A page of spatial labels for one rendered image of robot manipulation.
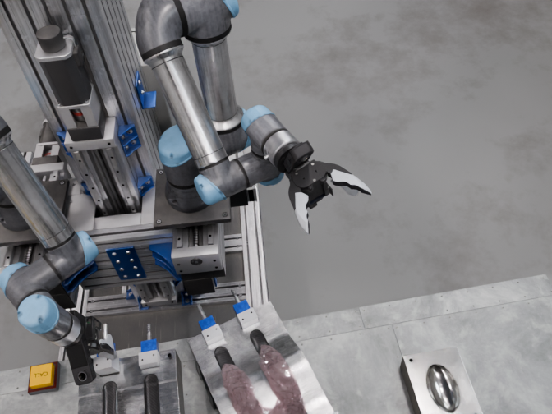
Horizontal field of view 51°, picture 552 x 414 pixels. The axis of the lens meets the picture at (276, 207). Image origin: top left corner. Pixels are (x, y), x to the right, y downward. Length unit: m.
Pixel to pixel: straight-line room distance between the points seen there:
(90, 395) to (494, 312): 1.15
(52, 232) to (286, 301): 1.51
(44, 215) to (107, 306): 1.23
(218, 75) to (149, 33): 0.24
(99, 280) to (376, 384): 0.95
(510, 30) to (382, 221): 1.80
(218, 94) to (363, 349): 0.81
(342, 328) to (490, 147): 1.90
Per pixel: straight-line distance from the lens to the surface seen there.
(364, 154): 3.25
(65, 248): 1.42
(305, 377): 1.59
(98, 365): 1.64
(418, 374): 1.63
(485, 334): 1.80
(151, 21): 1.32
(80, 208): 1.95
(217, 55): 1.44
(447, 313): 1.81
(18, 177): 1.37
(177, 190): 1.67
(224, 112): 1.55
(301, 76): 3.73
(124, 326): 2.53
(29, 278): 1.43
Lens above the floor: 2.36
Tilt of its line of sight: 52 degrees down
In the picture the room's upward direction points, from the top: 5 degrees counter-clockwise
